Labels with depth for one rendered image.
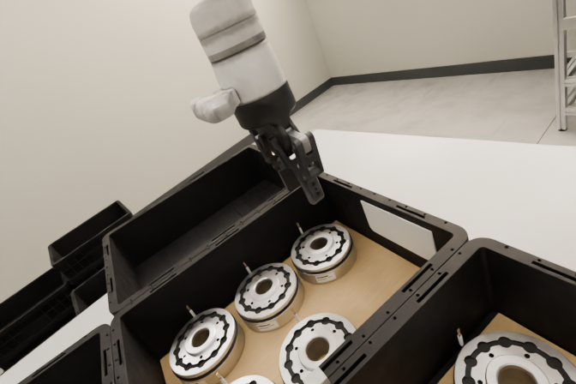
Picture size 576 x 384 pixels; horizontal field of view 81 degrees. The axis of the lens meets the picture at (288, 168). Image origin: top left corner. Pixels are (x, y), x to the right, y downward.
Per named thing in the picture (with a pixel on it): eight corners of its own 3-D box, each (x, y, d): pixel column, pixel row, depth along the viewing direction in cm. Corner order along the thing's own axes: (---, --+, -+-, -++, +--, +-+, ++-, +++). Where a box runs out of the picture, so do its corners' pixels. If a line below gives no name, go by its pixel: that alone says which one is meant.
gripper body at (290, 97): (298, 71, 38) (327, 142, 42) (265, 73, 45) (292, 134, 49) (243, 103, 35) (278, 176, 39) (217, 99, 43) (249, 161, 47)
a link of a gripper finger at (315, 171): (296, 167, 42) (310, 199, 44) (309, 173, 39) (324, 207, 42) (305, 161, 42) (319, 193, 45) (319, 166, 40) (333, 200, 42)
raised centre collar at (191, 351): (213, 317, 51) (210, 315, 50) (221, 340, 47) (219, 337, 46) (183, 339, 49) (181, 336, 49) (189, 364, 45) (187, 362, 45)
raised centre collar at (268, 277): (270, 270, 54) (268, 267, 54) (285, 285, 50) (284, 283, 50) (245, 291, 53) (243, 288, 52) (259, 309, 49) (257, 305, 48)
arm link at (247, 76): (194, 118, 42) (166, 71, 39) (267, 77, 45) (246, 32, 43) (216, 127, 34) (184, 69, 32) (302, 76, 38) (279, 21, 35)
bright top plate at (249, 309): (275, 255, 58) (274, 253, 57) (309, 285, 49) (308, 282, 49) (226, 296, 54) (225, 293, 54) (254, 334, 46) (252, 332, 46)
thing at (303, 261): (326, 219, 61) (324, 216, 61) (364, 241, 52) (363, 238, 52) (281, 253, 58) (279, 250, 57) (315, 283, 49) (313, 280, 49)
